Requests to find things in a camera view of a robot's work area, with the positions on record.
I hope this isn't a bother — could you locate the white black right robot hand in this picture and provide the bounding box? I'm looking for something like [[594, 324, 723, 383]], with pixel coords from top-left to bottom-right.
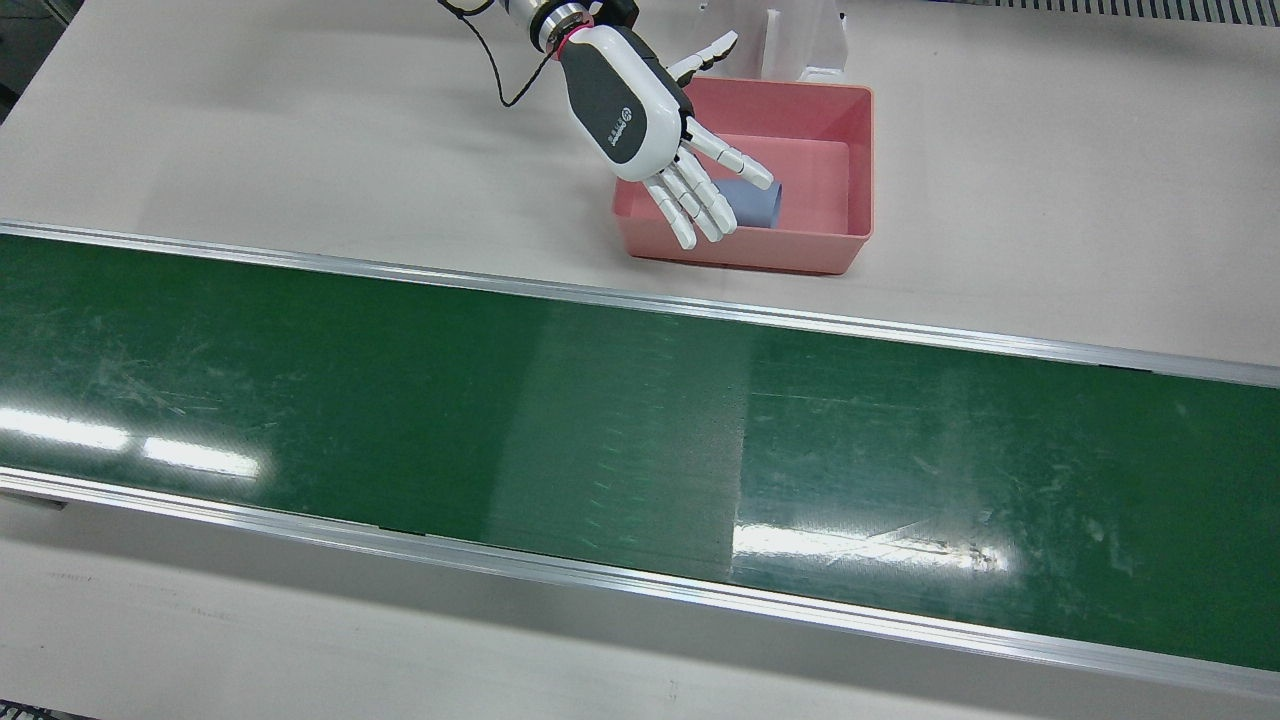
[[555, 25, 776, 251]]

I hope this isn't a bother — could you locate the blue cup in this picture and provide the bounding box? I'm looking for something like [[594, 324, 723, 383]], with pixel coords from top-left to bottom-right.
[[715, 180, 783, 229]]

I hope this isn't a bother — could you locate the pink plastic box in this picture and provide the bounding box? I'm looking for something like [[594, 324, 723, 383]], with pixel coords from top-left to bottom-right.
[[612, 77, 876, 276]]

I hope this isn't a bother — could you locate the green conveyor belt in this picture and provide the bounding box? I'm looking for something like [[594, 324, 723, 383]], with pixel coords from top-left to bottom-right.
[[0, 222, 1280, 701]]

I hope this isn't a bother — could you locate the grey slatted rack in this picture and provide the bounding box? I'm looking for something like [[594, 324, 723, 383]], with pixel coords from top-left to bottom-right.
[[940, 0, 1280, 28]]

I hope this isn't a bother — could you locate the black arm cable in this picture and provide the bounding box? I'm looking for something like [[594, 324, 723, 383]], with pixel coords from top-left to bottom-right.
[[438, 0, 558, 109]]

